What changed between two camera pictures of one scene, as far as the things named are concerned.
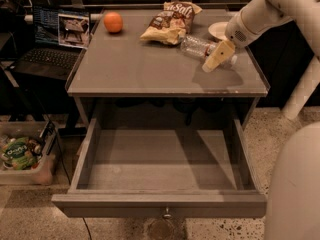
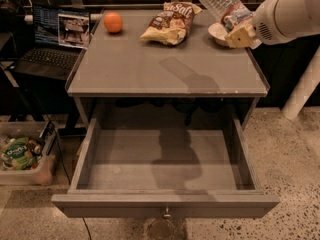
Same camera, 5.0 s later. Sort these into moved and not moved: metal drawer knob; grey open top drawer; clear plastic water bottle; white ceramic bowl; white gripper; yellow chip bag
Moved: clear plastic water bottle; white gripper
Not moved: white ceramic bowl; grey open top drawer; yellow chip bag; metal drawer knob
